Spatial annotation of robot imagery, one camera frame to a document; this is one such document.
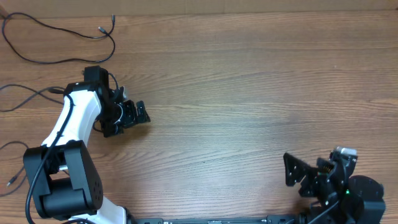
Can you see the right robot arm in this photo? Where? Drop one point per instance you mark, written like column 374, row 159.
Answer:
column 342, row 197

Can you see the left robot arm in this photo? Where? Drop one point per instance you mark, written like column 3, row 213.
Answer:
column 63, row 181

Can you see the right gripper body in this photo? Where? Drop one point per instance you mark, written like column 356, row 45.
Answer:
column 316, row 188

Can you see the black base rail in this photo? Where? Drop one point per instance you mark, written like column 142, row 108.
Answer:
column 270, row 219

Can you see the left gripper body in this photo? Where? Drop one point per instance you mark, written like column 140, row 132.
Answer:
column 117, row 115

